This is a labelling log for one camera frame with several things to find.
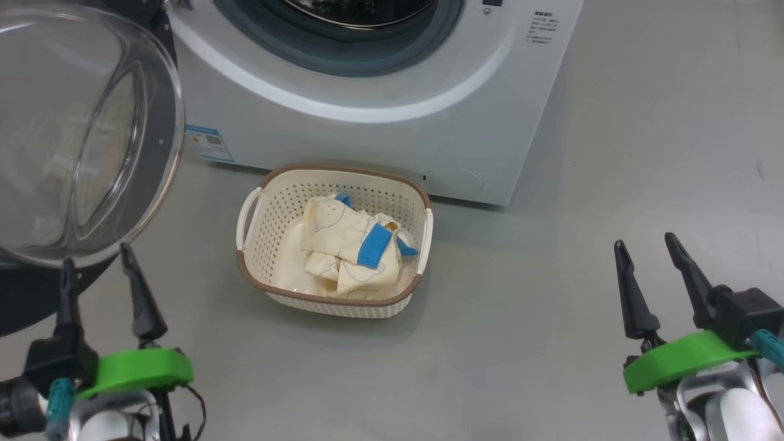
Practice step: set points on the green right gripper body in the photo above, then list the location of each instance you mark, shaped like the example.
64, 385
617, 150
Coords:
680, 361

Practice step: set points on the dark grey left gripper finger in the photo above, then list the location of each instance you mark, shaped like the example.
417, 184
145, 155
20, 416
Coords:
144, 306
67, 300

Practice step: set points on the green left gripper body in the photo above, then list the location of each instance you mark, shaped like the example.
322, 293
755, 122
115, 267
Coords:
141, 367

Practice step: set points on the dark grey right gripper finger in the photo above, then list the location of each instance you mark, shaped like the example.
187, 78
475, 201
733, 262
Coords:
634, 300
695, 288

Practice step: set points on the glass washer door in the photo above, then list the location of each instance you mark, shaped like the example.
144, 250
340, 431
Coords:
61, 122

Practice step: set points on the cream garment with bear print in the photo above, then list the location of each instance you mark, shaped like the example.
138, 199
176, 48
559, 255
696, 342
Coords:
331, 223

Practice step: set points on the cream garment with blue cuff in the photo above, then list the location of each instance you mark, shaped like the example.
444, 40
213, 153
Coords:
367, 278

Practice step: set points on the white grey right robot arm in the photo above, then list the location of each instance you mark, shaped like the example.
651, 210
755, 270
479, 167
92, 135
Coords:
741, 416

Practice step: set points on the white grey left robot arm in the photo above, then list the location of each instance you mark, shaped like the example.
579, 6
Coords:
110, 425

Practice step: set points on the white front-load washing machine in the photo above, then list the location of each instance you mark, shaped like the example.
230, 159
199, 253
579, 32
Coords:
367, 135

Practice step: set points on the cream perforated laundry basket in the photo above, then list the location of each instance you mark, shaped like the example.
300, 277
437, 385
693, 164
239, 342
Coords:
275, 214

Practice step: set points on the blue energy label sticker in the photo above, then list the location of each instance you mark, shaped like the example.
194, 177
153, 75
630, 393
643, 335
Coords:
209, 143

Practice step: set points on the round white filter cover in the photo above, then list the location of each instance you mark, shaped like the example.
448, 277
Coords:
452, 181

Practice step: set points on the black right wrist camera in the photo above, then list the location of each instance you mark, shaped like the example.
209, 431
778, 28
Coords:
744, 312

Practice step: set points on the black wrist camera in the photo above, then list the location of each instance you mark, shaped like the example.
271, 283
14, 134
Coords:
58, 361
744, 312

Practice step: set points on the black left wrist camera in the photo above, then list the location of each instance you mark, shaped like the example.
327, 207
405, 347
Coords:
58, 361

